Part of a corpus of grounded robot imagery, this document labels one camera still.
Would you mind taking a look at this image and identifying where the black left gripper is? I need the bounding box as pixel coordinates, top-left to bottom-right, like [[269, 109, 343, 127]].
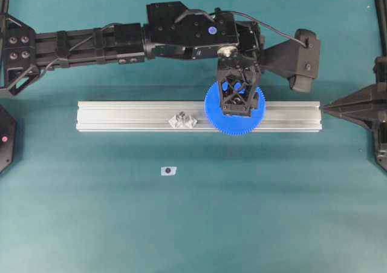
[[216, 21, 264, 117]]

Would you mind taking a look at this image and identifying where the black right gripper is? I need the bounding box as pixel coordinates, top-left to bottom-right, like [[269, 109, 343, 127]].
[[324, 56, 386, 167]]

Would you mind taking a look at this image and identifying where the large blue plastic gear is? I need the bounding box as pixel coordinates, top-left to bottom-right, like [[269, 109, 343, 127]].
[[204, 82, 266, 136]]

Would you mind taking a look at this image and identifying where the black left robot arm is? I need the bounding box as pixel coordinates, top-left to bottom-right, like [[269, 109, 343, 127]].
[[1, 1, 261, 117]]

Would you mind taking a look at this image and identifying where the small paper marker black dot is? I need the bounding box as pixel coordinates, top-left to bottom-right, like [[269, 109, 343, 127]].
[[161, 166, 177, 176]]

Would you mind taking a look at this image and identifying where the black base with red button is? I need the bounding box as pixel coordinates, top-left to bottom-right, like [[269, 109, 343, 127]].
[[0, 105, 17, 173]]

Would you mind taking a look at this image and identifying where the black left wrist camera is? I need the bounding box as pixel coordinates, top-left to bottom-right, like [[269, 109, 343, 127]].
[[259, 29, 321, 93]]

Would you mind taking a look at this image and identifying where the white bracket pair centre shaft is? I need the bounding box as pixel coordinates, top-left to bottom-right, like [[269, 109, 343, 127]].
[[168, 113, 198, 129]]

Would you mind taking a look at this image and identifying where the black camera cable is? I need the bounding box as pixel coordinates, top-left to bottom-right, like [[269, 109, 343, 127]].
[[172, 8, 308, 47]]

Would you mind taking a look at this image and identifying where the black frame post right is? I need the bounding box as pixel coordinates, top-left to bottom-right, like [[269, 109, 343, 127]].
[[374, 0, 386, 56]]

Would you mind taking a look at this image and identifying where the aluminium extrusion rail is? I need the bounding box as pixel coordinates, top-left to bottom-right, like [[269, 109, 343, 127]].
[[76, 101, 322, 133]]

